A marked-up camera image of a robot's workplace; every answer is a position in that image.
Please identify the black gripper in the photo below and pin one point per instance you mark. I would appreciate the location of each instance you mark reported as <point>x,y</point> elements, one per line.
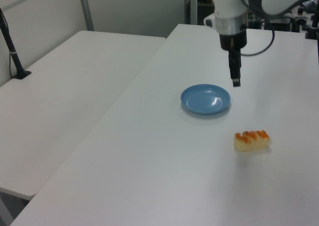
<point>233,40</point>

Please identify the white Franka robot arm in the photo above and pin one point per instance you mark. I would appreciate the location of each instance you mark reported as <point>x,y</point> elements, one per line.
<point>229,4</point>

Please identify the blue round plate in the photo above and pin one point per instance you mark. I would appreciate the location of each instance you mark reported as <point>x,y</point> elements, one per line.
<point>205,99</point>

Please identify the toy bread loaf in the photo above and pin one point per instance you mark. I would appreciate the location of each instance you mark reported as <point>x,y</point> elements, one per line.
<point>251,141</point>

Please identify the white plastic device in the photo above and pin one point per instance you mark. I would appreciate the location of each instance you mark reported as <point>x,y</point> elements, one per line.
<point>209,20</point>

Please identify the black electronics box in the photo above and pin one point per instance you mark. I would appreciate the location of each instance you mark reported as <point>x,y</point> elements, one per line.
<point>281,24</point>

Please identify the black clamp mount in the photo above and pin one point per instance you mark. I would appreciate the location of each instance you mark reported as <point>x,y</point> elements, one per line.
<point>312,28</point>

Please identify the grey metal frame post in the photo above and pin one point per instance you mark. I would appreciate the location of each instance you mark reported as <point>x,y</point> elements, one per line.
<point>86,8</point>

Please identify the black camera stand pole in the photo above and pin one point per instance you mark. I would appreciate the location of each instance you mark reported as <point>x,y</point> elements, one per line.
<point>11,49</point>

